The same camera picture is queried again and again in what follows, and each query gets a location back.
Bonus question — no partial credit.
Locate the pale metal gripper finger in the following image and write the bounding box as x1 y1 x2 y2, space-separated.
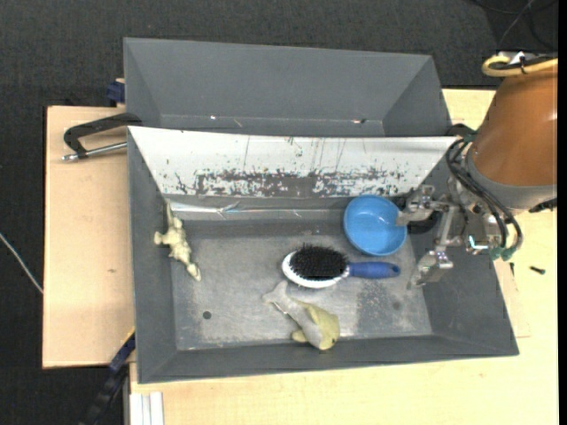
395 184 450 228
407 247 454 290

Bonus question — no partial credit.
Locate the blue bowl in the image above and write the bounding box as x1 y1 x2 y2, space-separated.
342 194 408 258

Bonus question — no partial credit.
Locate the blue and white hairbrush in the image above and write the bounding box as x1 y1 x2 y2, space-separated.
281 243 401 290

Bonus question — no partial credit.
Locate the grey and yellow toy animal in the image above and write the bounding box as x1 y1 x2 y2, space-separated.
261 279 341 352

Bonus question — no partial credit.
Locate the grey metal bin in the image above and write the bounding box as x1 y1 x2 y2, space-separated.
122 36 520 384

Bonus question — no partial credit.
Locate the beige toy dinosaur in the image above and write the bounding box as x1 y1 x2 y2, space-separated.
152 201 203 282

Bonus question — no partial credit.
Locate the pale wood flat board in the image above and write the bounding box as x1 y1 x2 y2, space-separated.
42 104 136 370

